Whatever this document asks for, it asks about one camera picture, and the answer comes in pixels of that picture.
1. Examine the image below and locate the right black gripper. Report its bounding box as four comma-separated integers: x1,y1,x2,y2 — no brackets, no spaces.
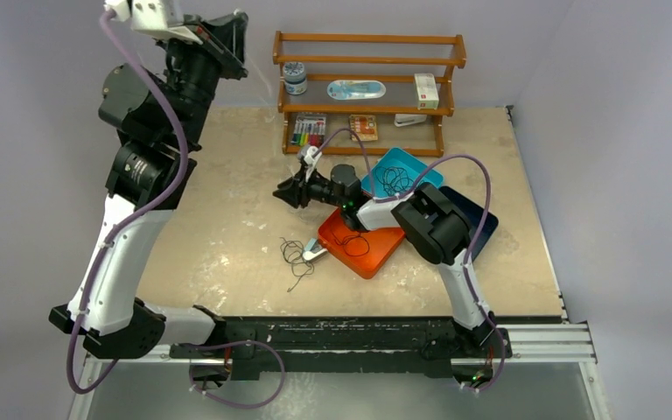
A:
273,164,346,210

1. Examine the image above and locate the dark blue tray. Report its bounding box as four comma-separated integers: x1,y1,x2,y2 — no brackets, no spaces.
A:
439,185,499,261

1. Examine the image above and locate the orange tray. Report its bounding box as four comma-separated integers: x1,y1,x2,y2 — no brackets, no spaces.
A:
318,210,405,279

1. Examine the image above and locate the white red small box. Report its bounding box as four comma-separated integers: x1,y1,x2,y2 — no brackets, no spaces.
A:
414,73,439,109

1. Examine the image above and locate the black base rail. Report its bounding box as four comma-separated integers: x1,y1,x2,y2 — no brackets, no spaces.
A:
85,317,596,388

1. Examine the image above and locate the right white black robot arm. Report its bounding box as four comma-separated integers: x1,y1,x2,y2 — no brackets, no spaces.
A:
272,164,504,356

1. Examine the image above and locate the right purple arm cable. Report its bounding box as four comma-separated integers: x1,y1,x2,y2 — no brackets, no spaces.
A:
315,127,508,396

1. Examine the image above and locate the orange snack packet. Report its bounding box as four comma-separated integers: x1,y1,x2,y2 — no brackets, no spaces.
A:
349,114,379,142

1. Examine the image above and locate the light blue tray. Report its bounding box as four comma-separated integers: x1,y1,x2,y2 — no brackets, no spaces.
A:
361,147,427,198

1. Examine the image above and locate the white blue jar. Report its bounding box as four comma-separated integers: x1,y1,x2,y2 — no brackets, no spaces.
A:
282,61,307,95

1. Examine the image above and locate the marker pen pack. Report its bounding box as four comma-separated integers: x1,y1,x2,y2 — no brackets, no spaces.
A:
288,113,327,147

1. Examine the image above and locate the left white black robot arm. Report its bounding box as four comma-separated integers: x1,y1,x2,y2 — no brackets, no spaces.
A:
49,1,249,360

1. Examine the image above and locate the blue oval blister pack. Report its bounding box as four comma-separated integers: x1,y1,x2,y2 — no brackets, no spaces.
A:
326,80,387,101

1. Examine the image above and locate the white cable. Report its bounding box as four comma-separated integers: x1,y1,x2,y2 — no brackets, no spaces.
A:
246,52,277,126

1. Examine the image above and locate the wooden shelf rack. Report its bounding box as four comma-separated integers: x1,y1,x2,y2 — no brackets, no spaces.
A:
272,31,466,158

